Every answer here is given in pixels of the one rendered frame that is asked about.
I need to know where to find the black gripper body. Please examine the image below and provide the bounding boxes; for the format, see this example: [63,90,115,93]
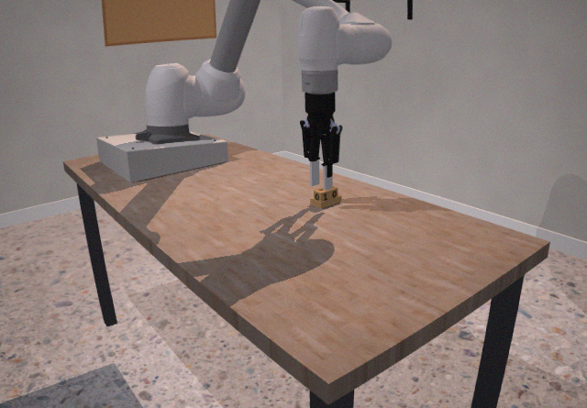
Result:
[305,93,336,135]

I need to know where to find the orange rectangular tray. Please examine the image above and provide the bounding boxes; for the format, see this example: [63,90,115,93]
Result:
[310,195,341,208]

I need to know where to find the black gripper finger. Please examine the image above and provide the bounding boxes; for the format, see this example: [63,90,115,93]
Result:
[316,119,342,191]
[300,119,320,186]

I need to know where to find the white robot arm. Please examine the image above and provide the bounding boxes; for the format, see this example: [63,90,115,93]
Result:
[135,0,392,145]

